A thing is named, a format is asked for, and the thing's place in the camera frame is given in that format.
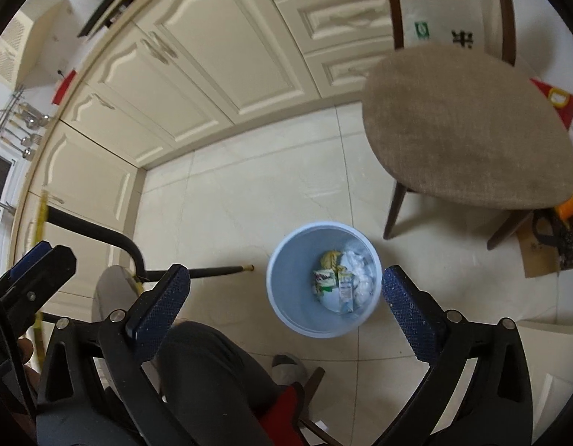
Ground green white milk carton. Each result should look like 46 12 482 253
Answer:
312 270 354 315

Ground wooden chair with beige seat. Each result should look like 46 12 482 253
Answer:
362 0 573 248

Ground hanging utensil rack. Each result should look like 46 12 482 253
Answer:
0 85 52 161

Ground cream upper cabinet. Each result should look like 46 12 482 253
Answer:
0 0 67 91

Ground person's dark trouser leg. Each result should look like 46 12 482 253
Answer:
156 321 281 445

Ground white tissue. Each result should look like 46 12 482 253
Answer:
339 251 374 309

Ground red packet on floor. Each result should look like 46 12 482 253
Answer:
531 78 573 130

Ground blue trash bin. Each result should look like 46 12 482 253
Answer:
266 222 382 339

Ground red plastic basin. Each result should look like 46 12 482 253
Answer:
52 68 77 106

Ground yellow snack wrapper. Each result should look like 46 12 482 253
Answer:
320 250 346 273

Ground black metal chair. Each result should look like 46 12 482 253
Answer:
42 203 255 336

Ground white shopping bag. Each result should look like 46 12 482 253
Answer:
401 0 485 49

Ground cream lower cabinets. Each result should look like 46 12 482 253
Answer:
12 0 394 320

